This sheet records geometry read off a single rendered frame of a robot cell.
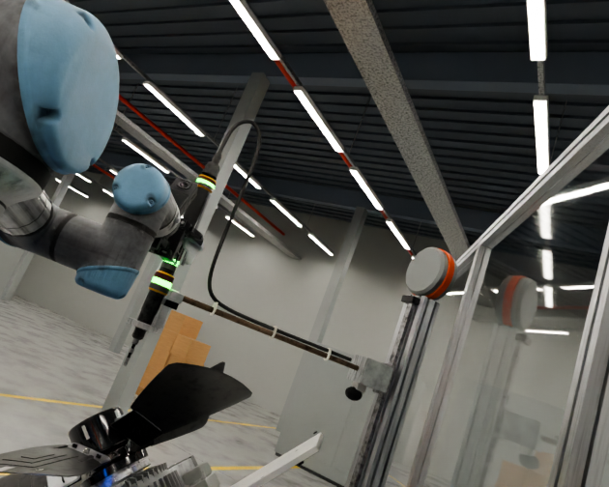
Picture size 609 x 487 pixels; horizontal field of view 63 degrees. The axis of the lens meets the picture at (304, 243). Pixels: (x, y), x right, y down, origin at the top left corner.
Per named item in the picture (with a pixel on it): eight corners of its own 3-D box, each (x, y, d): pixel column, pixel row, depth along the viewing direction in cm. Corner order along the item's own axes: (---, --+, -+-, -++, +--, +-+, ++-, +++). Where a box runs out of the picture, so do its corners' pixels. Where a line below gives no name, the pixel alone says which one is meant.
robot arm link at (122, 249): (61, 279, 75) (95, 215, 78) (130, 305, 74) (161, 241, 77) (39, 269, 67) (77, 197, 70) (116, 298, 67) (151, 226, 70)
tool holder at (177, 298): (161, 333, 112) (179, 294, 115) (168, 338, 106) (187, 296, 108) (123, 320, 109) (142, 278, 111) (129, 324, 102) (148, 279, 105)
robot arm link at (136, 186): (96, 202, 68) (124, 150, 71) (117, 225, 79) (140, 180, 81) (149, 222, 68) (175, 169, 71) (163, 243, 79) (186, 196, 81)
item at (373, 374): (372, 391, 140) (382, 362, 142) (388, 397, 134) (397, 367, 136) (344, 381, 136) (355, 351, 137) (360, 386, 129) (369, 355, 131)
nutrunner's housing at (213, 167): (143, 340, 109) (223, 158, 119) (147, 342, 106) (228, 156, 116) (127, 334, 107) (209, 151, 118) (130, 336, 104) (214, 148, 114)
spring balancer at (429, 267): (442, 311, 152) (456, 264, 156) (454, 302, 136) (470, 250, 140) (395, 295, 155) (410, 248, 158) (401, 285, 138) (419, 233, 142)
